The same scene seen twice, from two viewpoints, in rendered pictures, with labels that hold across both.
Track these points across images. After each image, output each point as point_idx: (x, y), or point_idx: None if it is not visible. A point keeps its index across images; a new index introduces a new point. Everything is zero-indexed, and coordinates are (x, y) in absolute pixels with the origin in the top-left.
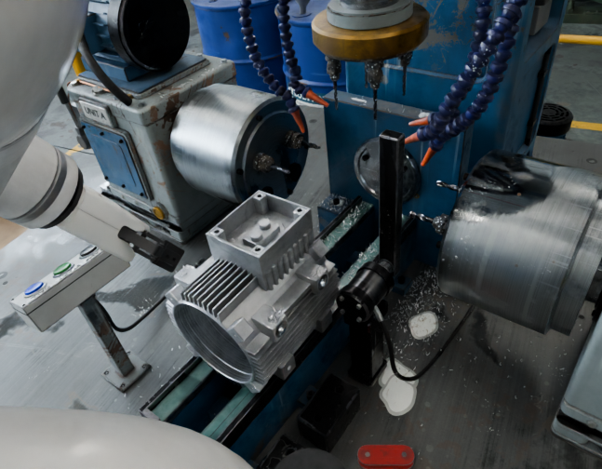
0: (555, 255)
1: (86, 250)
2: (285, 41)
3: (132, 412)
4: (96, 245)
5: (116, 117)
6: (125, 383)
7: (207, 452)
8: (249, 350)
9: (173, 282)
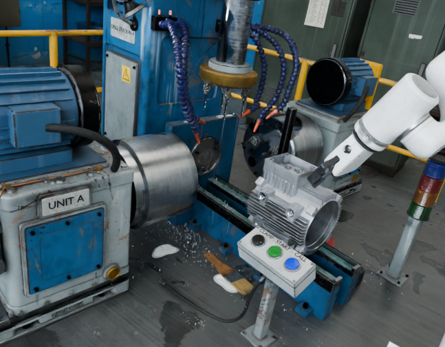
0: (316, 134)
1: (261, 238)
2: (187, 91)
3: (295, 334)
4: (370, 155)
5: (91, 193)
6: (272, 335)
7: None
8: (340, 206)
9: (175, 301)
